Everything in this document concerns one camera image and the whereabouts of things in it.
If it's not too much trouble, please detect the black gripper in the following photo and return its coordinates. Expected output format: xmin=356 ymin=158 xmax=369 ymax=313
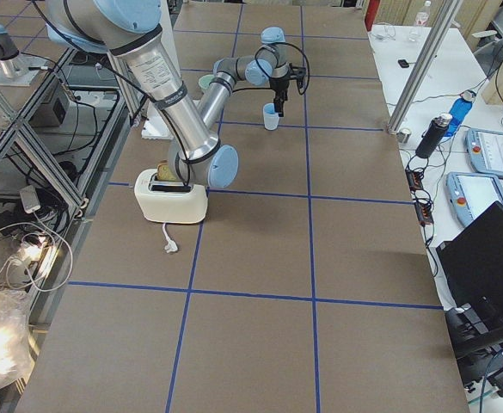
xmin=269 ymin=63 xmax=308 ymax=117

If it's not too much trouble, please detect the light blue cup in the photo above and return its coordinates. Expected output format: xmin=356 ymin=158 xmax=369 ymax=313
xmin=262 ymin=102 xmax=279 ymax=131

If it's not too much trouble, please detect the green bowl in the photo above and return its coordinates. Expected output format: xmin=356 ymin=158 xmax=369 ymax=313
xmin=198 ymin=74 xmax=215 ymax=94

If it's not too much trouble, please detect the bread slice in toaster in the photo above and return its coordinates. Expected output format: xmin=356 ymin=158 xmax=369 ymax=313
xmin=156 ymin=160 xmax=180 ymax=182

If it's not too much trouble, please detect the cream toaster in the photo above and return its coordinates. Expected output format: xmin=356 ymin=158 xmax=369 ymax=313
xmin=134 ymin=169 xmax=208 ymax=224

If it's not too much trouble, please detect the clear bottle red cap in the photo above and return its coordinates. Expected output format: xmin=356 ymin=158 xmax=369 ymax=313
xmin=408 ymin=0 xmax=431 ymax=42

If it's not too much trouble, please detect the black water bottle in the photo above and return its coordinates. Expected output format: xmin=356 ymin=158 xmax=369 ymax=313
xmin=415 ymin=113 xmax=452 ymax=159

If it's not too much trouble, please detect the blue water bottle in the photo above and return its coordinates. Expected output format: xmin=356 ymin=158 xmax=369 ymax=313
xmin=444 ymin=89 xmax=476 ymax=138

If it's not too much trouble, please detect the lower teach pendant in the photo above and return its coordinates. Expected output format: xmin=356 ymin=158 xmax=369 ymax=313
xmin=446 ymin=172 xmax=503 ymax=227

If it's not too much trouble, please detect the teach pendant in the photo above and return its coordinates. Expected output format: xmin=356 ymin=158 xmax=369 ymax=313
xmin=465 ymin=128 xmax=503 ymax=179
xmin=446 ymin=172 xmax=503 ymax=227

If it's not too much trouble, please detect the upper teach pendant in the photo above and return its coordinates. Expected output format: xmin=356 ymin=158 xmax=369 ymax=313
xmin=465 ymin=128 xmax=503 ymax=179

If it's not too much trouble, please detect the black laptop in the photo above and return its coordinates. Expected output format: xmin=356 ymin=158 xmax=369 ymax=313
xmin=434 ymin=200 xmax=503 ymax=311

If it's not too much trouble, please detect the clear plastic bag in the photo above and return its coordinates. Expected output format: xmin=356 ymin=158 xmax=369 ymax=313
xmin=0 ymin=290 xmax=32 ymax=389

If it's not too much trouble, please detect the white toaster power cord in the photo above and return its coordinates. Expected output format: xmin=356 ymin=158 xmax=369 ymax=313
xmin=161 ymin=221 xmax=181 ymax=255

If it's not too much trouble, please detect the aluminium frame post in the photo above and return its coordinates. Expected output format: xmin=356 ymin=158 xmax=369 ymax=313
xmin=386 ymin=0 xmax=463 ymax=135

